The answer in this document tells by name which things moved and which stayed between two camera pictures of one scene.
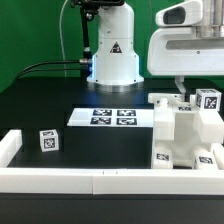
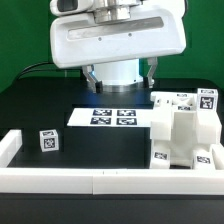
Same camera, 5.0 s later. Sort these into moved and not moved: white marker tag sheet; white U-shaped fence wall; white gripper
Moved: white gripper
Not moved: white marker tag sheet; white U-shaped fence wall
